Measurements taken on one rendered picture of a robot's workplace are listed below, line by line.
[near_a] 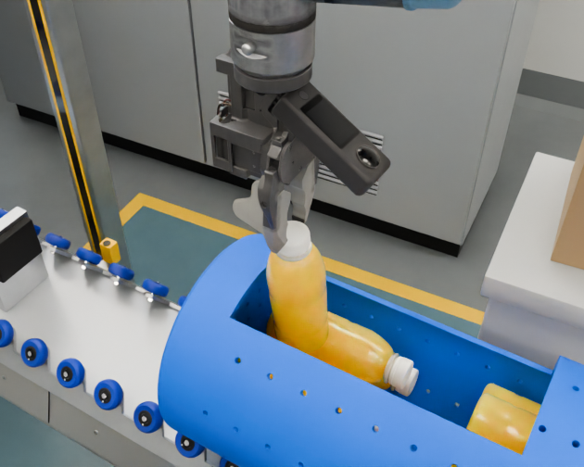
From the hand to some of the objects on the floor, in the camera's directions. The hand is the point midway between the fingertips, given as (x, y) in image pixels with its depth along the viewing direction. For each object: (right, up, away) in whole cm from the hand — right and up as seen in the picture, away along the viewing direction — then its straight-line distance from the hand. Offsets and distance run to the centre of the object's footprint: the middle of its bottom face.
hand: (291, 233), depth 75 cm
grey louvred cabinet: (-24, +36, +234) cm, 238 cm away
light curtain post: (-43, -54, +136) cm, 153 cm away
